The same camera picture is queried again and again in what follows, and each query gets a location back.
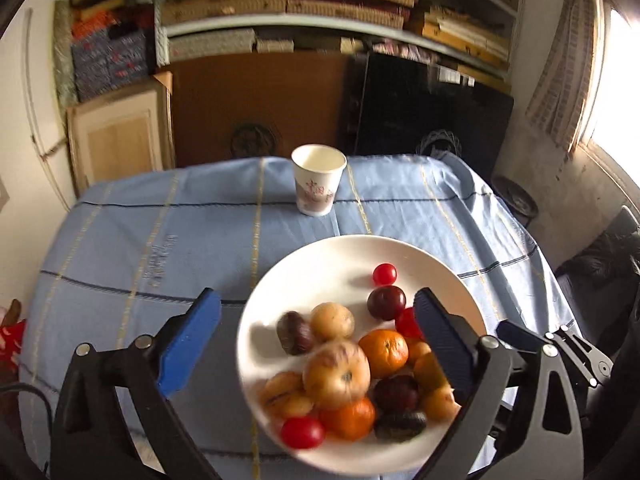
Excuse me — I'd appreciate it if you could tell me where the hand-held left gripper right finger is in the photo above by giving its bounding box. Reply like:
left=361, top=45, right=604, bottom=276
left=413, top=287, right=586, bottom=480

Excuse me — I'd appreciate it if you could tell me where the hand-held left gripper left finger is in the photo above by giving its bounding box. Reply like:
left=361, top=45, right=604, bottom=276
left=50, top=287, right=222, bottom=480

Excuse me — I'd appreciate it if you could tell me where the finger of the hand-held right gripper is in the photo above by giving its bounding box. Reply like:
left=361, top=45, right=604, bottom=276
left=497, top=320, right=613, bottom=388

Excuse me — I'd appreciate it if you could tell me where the small yellow-orange kumquat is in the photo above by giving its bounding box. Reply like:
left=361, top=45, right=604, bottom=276
left=406, top=340, right=432, bottom=365

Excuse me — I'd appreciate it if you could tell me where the dark red plum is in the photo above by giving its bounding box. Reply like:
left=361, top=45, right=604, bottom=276
left=373, top=374, right=421, bottom=413
left=367, top=285, right=407, bottom=322

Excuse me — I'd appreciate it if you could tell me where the dark brown water chestnut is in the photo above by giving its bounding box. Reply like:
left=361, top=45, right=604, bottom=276
left=276, top=311, right=316, bottom=356
left=374, top=411, right=428, bottom=443

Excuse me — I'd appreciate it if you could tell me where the large striped tan apple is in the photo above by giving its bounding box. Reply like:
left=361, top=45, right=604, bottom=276
left=302, top=338, right=372, bottom=411

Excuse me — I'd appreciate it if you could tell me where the small tan passion fruit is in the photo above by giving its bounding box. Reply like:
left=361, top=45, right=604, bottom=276
left=270, top=392, right=316, bottom=420

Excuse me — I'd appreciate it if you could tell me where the white oval plate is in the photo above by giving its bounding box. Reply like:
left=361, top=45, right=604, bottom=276
left=236, top=234, right=488, bottom=476

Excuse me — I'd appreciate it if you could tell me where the blue checked tablecloth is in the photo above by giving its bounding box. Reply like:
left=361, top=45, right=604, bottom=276
left=17, top=152, right=583, bottom=476

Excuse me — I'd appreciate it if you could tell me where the black round stool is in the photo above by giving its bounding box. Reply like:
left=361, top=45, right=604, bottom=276
left=492, top=175, right=541, bottom=226

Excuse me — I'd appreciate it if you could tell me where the red white checked cloth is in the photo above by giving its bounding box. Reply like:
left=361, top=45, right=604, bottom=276
left=0, top=321, right=27, bottom=368

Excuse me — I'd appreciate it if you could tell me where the white printed paper cup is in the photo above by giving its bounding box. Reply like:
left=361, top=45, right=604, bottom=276
left=291, top=144, right=348, bottom=217

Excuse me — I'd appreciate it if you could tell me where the light wood framed panel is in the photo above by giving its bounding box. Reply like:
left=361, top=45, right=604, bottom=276
left=66, top=72, right=176, bottom=196

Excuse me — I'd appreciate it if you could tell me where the black glossy panel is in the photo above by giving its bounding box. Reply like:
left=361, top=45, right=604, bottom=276
left=345, top=51, right=516, bottom=186

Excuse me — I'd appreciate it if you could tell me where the brown wooden board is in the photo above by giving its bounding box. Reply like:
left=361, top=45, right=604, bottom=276
left=155, top=52, right=361, bottom=168

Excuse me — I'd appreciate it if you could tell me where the bright window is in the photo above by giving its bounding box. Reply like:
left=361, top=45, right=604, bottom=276
left=575, top=0, right=640, bottom=181

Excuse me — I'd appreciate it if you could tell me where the patterned beige curtain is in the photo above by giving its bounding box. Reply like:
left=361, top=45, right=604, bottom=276
left=525, top=0, right=608, bottom=153

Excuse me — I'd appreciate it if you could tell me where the white leaning board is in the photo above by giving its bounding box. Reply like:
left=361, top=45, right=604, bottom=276
left=20, top=7, right=76, bottom=206

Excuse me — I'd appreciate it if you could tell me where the pile of blue patterned cases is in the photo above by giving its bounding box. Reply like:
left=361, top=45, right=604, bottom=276
left=65, top=0, right=158, bottom=103

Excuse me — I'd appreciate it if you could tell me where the grey marble slab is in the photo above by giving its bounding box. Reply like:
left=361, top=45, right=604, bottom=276
left=52, top=0, right=78, bottom=108

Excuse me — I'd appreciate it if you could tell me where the white metal shelf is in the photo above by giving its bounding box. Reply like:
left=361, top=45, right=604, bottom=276
left=155, top=0, right=523, bottom=83

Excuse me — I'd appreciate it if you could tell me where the stack of patterned flat boxes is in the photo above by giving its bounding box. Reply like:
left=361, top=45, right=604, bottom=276
left=162, top=0, right=521, bottom=73

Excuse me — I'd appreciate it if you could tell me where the thick black cable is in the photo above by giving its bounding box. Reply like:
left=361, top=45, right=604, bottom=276
left=0, top=382, right=53, bottom=461

